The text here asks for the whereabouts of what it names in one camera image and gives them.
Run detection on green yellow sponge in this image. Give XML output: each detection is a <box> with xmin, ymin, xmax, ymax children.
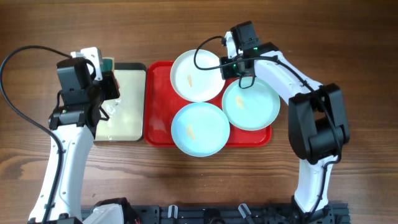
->
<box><xmin>101</xmin><ymin>57</ymin><xmax>114</xmax><ymax>72</ymax></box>

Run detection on white round plate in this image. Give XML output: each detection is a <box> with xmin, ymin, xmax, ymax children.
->
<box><xmin>170</xmin><ymin>50</ymin><xmax>225</xmax><ymax>102</ymax></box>

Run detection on light blue round plate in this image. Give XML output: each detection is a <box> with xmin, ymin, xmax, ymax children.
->
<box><xmin>171</xmin><ymin>102</ymin><xmax>231</xmax><ymax>157</ymax></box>

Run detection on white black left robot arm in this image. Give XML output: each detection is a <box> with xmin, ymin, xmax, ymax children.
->
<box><xmin>28</xmin><ymin>72</ymin><xmax>120</xmax><ymax>223</ymax></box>

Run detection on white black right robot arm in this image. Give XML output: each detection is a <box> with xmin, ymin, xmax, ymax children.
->
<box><xmin>220</xmin><ymin>47</ymin><xmax>350</xmax><ymax>221</ymax></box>

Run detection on black water basin tray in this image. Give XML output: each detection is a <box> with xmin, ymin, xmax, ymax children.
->
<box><xmin>95</xmin><ymin>63</ymin><xmax>147</xmax><ymax>142</ymax></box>

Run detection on red plastic tray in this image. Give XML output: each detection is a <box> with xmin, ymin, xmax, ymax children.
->
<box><xmin>143</xmin><ymin>61</ymin><xmax>272</xmax><ymax>147</ymax></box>

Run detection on mint green round plate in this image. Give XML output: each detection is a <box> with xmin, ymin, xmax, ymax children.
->
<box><xmin>221</xmin><ymin>77</ymin><xmax>280</xmax><ymax>131</ymax></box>

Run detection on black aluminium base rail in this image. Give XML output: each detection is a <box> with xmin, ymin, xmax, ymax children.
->
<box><xmin>81</xmin><ymin>202</ymin><xmax>351</xmax><ymax>224</ymax></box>

